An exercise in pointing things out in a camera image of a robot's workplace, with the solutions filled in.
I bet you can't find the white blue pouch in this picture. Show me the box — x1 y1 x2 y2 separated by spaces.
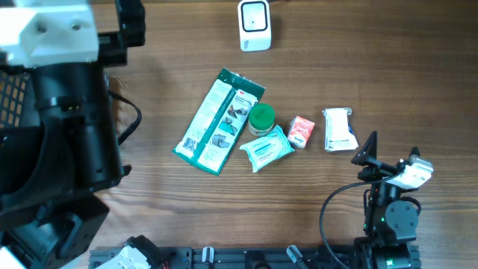
323 108 359 152

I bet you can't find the mint wet wipes pack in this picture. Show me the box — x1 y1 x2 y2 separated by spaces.
240 125 294 173

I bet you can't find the green 3M package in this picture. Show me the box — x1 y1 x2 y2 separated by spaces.
173 68 265 176

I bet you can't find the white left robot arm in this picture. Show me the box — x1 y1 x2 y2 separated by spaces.
1 0 146 268

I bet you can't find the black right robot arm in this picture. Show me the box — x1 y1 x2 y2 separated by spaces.
350 131 434 269

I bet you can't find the white barcode scanner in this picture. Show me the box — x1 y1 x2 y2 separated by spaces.
238 0 272 52

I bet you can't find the red tissue pack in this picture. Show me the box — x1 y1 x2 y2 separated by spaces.
288 116 315 149

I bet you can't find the green lid jar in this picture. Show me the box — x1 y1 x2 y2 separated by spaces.
249 103 276 137

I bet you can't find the grey plastic basket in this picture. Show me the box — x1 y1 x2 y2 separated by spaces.
0 71 29 129

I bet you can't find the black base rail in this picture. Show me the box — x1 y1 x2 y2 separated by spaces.
88 247 341 269

